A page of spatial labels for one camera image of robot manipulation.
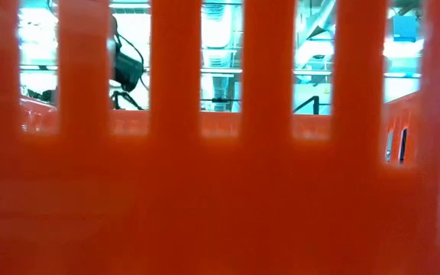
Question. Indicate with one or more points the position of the red slotted plastic basket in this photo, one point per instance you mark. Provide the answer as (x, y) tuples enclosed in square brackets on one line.
[(220, 191)]

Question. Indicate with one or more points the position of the black metal wooden board shelf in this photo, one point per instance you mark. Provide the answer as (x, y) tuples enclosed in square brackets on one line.
[(315, 107)]

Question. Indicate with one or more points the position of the silver spiral ventilation duct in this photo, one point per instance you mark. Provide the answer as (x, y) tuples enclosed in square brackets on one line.
[(220, 38), (317, 23)]

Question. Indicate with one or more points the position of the long ceiling light strip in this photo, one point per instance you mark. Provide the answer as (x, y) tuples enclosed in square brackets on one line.
[(220, 70)]

